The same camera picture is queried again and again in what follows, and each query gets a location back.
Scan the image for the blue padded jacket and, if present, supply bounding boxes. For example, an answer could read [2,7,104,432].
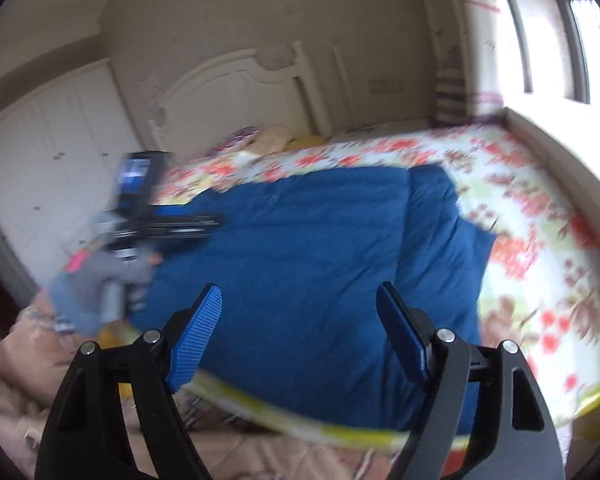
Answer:
[130,166,495,431]

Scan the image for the left plaid sleeve forearm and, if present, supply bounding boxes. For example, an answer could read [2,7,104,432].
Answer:
[0,290,87,415]

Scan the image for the left grey gloved hand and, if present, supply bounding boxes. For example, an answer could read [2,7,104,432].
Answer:
[46,247,162,337]

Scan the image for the white wardrobe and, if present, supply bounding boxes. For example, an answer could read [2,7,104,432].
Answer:
[0,60,140,306]

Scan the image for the floral bed sheet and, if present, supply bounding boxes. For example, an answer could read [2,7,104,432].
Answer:
[158,126,600,440]

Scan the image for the embroidered patterned pillow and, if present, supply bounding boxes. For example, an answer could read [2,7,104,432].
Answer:
[207,126,260,156]

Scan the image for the cream textured pillow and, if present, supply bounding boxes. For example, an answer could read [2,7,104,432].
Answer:
[244,127,296,157]

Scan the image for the white headboard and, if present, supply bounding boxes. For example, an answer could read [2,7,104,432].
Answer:
[148,41,334,159]

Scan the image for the printed striped curtain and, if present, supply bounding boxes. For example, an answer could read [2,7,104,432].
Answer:
[424,0,508,126]

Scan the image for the wall socket panel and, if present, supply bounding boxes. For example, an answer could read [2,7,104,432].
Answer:
[367,77,404,96]

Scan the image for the window frame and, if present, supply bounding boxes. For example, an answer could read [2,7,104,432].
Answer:
[507,0,600,108]

